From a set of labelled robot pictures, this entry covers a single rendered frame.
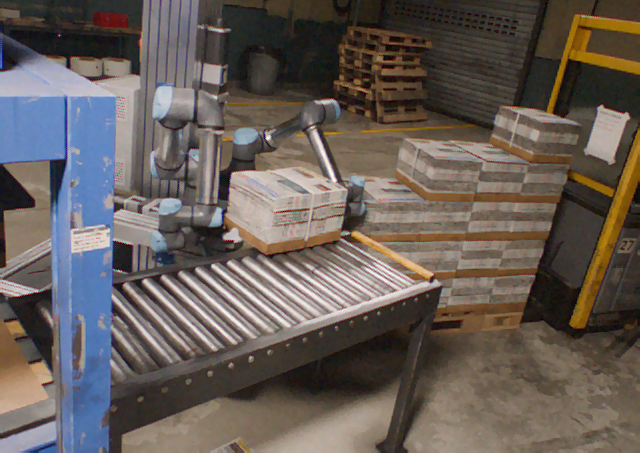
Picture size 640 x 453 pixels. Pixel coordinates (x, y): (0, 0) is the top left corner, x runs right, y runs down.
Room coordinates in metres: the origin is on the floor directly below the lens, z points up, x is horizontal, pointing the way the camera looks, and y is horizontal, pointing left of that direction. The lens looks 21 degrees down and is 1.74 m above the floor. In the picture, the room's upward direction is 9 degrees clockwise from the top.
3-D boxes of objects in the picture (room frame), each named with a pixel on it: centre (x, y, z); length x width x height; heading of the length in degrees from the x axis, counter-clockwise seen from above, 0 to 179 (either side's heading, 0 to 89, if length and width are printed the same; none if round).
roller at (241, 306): (1.63, 0.23, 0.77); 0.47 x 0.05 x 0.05; 45
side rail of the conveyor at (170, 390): (1.50, 0.00, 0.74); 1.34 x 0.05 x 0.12; 135
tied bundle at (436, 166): (3.05, -0.58, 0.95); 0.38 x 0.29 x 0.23; 23
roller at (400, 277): (2.08, -0.23, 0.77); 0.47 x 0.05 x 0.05; 45
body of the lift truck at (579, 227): (3.62, -1.85, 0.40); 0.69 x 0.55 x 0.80; 24
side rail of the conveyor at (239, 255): (1.86, 0.36, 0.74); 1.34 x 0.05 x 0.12; 135
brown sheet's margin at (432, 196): (3.05, -0.57, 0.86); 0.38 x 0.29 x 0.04; 23
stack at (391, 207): (2.99, -0.45, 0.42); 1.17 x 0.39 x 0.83; 114
